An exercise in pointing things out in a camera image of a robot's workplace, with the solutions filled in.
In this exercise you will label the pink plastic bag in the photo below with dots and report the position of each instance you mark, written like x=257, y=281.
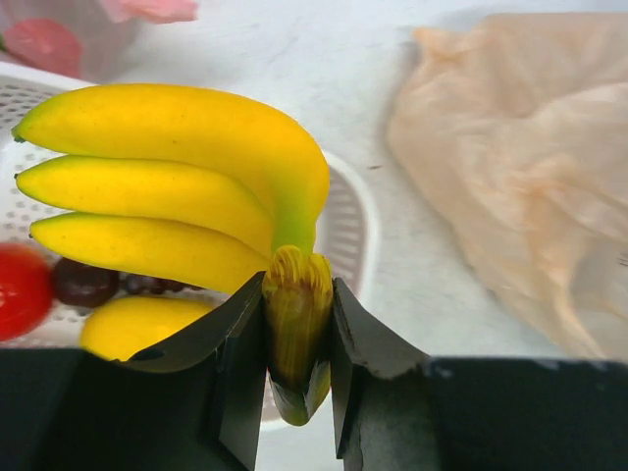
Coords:
x=80, y=39

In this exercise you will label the white perforated plastic basket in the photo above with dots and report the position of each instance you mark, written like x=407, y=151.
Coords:
x=348, y=231

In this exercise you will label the dark fake plum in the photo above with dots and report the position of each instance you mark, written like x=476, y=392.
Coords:
x=81, y=285

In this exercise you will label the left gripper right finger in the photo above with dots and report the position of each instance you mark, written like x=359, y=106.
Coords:
x=380, y=412

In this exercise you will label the red fake tomato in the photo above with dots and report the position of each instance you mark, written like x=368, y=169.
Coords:
x=26, y=290

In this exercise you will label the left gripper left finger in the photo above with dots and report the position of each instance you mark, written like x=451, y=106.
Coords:
x=210, y=379

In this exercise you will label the banana print plastic bag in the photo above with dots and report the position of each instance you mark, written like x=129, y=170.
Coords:
x=515, y=131

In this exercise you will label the yellow fake banana bunch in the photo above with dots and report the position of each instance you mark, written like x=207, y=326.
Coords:
x=198, y=186

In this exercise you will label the dark purple fake grapes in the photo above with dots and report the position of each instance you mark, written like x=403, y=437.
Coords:
x=138, y=284

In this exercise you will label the yellow fake lemon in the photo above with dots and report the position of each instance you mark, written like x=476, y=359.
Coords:
x=122, y=327

